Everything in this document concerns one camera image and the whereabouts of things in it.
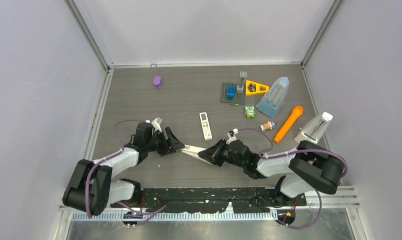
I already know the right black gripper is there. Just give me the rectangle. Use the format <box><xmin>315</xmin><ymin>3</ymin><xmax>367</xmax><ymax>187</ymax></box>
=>
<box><xmin>198</xmin><ymin>138</ymin><xmax>246</xmax><ymax>169</ymax></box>

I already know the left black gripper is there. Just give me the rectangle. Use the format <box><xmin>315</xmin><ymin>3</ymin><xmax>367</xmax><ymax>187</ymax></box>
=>
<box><xmin>146</xmin><ymin>127</ymin><xmax>184</xmax><ymax>157</ymax></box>

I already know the slim white remote control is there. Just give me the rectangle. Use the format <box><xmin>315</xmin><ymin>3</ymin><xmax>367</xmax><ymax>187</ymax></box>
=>
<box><xmin>181</xmin><ymin>145</ymin><xmax>217</xmax><ymax>166</ymax></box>

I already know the white air conditioner remote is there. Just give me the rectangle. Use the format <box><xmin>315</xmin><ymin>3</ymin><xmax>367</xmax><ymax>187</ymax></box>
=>
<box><xmin>199</xmin><ymin>112</ymin><xmax>213</xmax><ymax>141</ymax></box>

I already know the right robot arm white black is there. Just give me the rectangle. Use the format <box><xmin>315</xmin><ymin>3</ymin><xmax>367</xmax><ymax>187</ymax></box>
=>
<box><xmin>196</xmin><ymin>140</ymin><xmax>347</xmax><ymax>205</ymax></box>

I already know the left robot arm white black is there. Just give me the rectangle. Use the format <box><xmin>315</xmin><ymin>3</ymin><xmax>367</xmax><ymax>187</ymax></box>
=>
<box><xmin>62</xmin><ymin>117</ymin><xmax>185</xmax><ymax>218</ymax></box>

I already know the green owl toy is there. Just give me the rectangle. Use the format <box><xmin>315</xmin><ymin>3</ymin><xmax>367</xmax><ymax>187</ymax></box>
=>
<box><xmin>244</xmin><ymin>105</ymin><xmax>256</xmax><ymax>119</ymax></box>

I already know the grey lego baseplate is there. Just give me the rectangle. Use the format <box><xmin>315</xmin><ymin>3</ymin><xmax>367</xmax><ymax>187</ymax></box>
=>
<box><xmin>220</xmin><ymin>82</ymin><xmax>245</xmax><ymax>105</ymax></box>

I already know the small figurine bottle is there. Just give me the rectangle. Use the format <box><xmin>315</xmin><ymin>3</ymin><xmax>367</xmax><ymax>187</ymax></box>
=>
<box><xmin>260</xmin><ymin>121</ymin><xmax>277</xmax><ymax>131</ymax></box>

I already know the purple plastic toy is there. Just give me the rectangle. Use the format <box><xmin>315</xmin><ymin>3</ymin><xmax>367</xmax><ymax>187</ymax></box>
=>
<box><xmin>152</xmin><ymin>75</ymin><xmax>162</xmax><ymax>89</ymax></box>

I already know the blue lego brick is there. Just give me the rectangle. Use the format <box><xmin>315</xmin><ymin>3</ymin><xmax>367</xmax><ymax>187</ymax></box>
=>
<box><xmin>226</xmin><ymin>86</ymin><xmax>236</xmax><ymax>100</ymax></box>

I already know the grey lego piece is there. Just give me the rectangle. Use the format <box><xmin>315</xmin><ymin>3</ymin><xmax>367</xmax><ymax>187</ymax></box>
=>
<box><xmin>237</xmin><ymin>71</ymin><xmax>247</xmax><ymax>93</ymax></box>

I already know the yellow triangle toy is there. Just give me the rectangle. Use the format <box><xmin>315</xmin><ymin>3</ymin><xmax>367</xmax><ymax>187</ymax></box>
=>
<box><xmin>245</xmin><ymin>80</ymin><xmax>270</xmax><ymax>96</ymax></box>

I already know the orange toy microphone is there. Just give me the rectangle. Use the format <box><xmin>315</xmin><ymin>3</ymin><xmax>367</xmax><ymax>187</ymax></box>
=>
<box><xmin>273</xmin><ymin>105</ymin><xmax>304</xmax><ymax>144</ymax></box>

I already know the white metronome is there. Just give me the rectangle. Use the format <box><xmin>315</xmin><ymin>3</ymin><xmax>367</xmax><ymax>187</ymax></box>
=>
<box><xmin>294</xmin><ymin>112</ymin><xmax>333</xmax><ymax>144</ymax></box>

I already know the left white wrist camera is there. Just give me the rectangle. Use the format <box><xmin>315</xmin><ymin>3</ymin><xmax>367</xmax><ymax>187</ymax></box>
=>
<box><xmin>151</xmin><ymin>117</ymin><xmax>162</xmax><ymax>133</ymax></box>

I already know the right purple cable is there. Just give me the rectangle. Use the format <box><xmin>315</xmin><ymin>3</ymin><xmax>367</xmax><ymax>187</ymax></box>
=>
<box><xmin>237</xmin><ymin>127</ymin><xmax>349</xmax><ymax>180</ymax></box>

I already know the purple cable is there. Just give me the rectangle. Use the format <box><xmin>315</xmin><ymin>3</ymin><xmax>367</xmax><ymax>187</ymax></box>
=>
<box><xmin>85</xmin><ymin>119</ymin><xmax>152</xmax><ymax>220</ymax></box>
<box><xmin>237</xmin><ymin>127</ymin><xmax>349</xmax><ymax>180</ymax></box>

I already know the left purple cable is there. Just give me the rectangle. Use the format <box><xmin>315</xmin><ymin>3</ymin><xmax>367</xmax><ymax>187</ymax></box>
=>
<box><xmin>85</xmin><ymin>119</ymin><xmax>152</xmax><ymax>220</ymax></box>

